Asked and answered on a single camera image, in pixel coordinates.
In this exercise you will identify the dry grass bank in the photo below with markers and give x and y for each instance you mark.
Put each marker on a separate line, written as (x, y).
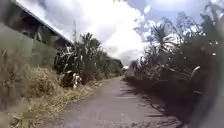
(26, 83)

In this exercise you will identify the dark-roofed building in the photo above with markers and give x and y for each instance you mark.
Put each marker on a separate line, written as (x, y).
(23, 33)

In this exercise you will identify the row of trees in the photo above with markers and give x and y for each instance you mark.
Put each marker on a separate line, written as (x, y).
(111, 66)

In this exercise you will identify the grey asphalt path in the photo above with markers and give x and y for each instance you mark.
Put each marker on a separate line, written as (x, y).
(113, 106)

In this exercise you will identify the dry grass verge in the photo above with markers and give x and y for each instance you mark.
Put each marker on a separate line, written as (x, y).
(63, 100)

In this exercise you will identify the green leafy bushes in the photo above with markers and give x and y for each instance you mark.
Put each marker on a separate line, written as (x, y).
(81, 60)

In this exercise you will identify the tall cane plants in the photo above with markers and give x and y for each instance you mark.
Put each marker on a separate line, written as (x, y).
(180, 66)

